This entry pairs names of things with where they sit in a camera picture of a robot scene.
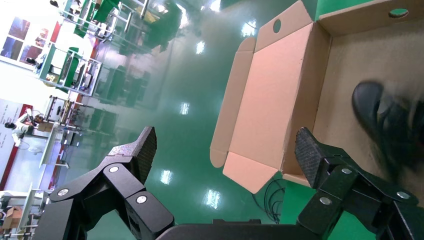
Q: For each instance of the open brown cardboard box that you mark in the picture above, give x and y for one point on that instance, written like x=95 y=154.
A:
x=275 y=99

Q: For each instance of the green metal storage rack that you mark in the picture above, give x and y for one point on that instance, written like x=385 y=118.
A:
x=71 y=71

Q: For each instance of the distant person in white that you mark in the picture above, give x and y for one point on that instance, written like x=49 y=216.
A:
x=20 y=129

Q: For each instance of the small distant cardboard box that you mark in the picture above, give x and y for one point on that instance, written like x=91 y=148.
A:
x=11 y=217

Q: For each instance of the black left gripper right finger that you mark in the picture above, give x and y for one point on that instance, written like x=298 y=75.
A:
x=338 y=185

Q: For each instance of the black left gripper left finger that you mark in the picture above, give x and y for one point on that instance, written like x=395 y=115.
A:
x=122 y=185

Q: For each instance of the distant white work table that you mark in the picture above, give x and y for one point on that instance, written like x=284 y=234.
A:
x=53 y=145

